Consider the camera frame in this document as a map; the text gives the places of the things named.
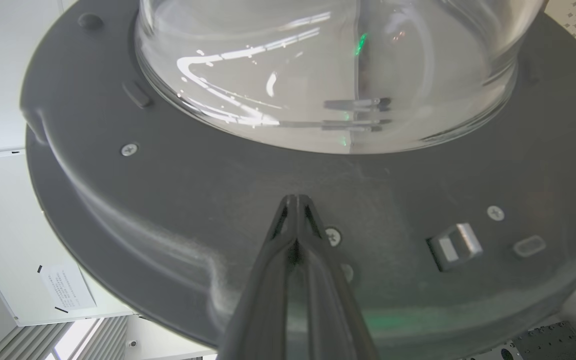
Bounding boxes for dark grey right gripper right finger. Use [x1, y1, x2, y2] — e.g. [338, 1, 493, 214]
[298, 194, 380, 360]

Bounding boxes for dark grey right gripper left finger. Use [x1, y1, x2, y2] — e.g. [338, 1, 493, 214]
[217, 195, 299, 360]

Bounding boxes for dark washing machine door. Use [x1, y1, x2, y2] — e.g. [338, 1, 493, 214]
[19, 0, 576, 360]

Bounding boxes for white paper notice with text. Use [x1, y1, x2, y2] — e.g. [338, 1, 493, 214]
[39, 263, 97, 313]

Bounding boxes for grey perforated metal plate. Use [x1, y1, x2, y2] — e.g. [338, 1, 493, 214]
[468, 320, 576, 360]

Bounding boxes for grey window blinds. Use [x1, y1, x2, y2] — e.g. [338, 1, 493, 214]
[0, 315, 130, 360]

